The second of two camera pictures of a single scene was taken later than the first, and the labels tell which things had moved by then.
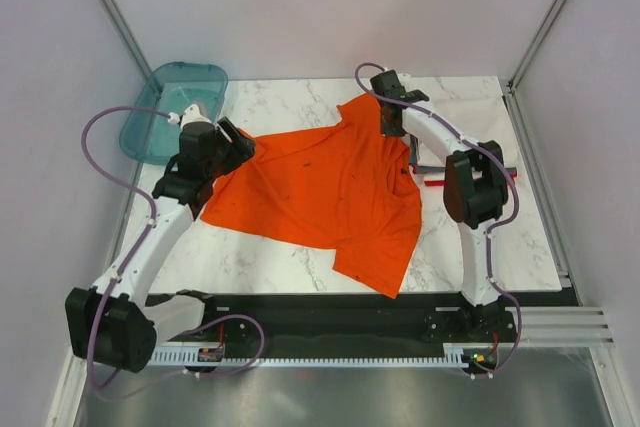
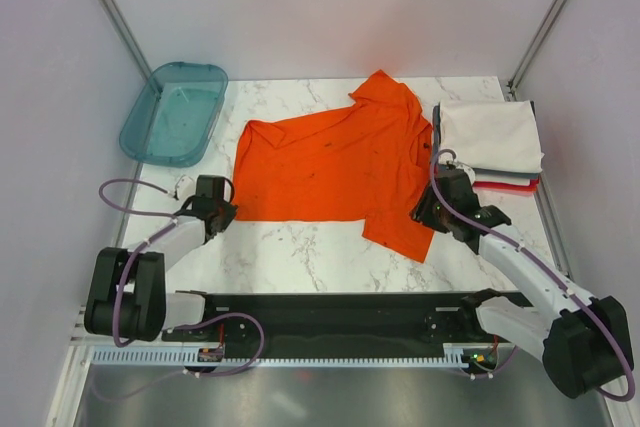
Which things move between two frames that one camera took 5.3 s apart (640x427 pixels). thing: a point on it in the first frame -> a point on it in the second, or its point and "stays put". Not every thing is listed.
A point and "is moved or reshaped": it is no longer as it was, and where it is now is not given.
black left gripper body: [221, 163] -> [227, 213]
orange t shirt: [345, 187] is moved or reshaped
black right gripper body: [389, 130] -> [429, 211]
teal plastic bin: [170, 87] stays put
